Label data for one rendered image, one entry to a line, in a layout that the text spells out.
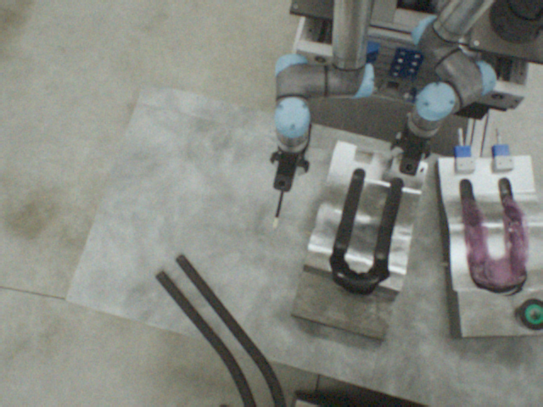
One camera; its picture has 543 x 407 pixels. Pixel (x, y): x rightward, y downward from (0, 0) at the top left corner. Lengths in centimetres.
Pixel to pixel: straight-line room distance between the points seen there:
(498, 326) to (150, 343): 142
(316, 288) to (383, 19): 80
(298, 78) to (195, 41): 159
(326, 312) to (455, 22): 79
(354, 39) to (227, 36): 165
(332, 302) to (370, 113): 107
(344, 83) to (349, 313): 63
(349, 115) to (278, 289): 101
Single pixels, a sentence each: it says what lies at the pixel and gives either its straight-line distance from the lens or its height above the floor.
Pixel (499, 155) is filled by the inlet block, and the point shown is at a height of 87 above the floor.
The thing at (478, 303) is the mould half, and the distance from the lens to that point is 171.
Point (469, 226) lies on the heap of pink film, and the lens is 172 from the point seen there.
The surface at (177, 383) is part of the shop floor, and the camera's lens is 257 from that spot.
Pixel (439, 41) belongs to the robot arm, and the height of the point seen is 128.
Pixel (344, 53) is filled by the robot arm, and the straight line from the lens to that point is 136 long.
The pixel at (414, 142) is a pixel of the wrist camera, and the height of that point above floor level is 110.
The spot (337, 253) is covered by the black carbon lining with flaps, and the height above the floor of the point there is 91.
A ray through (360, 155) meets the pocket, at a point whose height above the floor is 86.
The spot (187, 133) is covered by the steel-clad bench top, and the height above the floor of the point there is 80.
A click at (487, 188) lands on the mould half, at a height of 85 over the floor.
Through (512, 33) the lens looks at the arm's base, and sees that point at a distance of 179.
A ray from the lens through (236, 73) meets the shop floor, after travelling 285.
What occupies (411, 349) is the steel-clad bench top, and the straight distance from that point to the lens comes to 177.
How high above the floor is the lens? 254
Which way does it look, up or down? 75 degrees down
